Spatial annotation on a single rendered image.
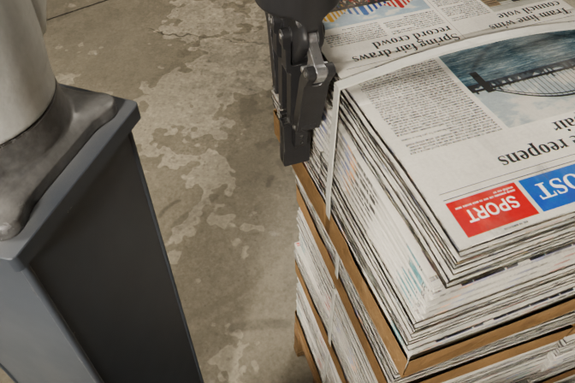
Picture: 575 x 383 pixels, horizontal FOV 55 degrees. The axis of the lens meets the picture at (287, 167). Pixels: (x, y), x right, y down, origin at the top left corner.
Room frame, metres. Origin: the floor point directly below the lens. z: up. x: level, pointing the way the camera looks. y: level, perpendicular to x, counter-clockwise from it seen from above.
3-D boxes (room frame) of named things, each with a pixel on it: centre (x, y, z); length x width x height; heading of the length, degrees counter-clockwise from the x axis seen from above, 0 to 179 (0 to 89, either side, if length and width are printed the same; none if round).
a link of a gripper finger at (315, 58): (0.39, -0.02, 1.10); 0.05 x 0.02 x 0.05; 19
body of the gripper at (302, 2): (0.43, -0.01, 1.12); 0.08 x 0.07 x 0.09; 19
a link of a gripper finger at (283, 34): (0.41, -0.01, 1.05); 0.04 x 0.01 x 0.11; 109
